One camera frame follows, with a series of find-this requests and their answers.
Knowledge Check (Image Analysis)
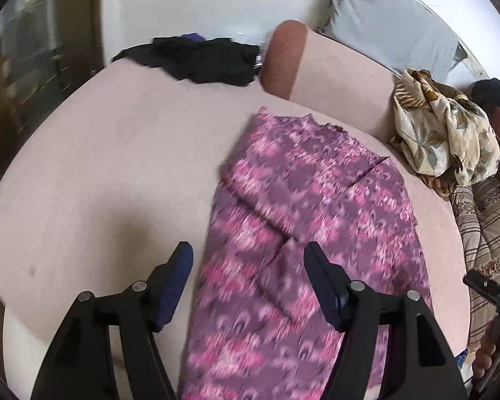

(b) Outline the cream floral blanket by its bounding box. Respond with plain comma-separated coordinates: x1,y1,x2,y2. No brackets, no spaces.
389,68,500,196

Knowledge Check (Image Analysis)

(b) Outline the grey pillow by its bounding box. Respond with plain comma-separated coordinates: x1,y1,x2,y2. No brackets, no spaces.
317,0,469,78

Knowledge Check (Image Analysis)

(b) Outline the pink quilted sofa bed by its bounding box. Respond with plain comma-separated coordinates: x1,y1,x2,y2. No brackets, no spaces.
0,20,500,400

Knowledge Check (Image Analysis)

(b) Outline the black clothes pile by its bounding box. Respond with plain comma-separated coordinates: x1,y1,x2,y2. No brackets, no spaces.
110,35,261,86

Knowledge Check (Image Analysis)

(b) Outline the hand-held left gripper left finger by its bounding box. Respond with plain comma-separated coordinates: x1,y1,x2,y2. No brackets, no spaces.
30,241,194,400

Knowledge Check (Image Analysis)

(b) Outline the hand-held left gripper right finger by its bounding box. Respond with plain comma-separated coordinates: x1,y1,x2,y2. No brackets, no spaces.
303,242,469,400

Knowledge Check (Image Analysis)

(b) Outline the black cloth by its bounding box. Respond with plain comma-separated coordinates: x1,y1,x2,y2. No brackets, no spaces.
471,78,500,114

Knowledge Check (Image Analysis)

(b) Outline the striped brown quilt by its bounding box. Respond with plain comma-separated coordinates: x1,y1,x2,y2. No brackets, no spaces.
450,175,500,351

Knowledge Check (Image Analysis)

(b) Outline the person's right hand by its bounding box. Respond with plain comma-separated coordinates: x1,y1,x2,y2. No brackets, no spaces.
472,320,500,380

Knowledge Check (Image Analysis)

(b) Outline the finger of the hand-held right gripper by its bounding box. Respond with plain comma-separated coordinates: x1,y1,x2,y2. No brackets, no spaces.
462,270,500,306

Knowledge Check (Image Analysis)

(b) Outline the purple floral garment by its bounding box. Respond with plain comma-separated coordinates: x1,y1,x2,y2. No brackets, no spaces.
177,106,434,400

